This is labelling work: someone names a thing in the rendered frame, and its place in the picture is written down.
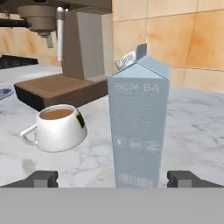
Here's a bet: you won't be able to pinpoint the white coffee cup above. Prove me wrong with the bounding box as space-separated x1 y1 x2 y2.
19 103 88 153

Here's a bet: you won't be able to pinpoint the pale blue milk carton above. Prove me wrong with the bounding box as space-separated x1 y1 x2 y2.
107 43 172 189

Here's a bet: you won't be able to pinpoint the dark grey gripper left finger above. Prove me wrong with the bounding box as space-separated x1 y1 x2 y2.
0 170 60 188

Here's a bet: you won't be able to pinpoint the blue patterned saucer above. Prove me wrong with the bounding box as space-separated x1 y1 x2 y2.
0 87 15 102

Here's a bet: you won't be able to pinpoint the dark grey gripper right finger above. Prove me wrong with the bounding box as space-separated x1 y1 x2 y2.
166 170 224 188

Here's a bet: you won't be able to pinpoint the black hob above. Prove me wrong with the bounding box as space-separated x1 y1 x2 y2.
0 54 39 70

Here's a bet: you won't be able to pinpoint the brown espresso machine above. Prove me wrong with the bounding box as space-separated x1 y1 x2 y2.
0 0 114 112

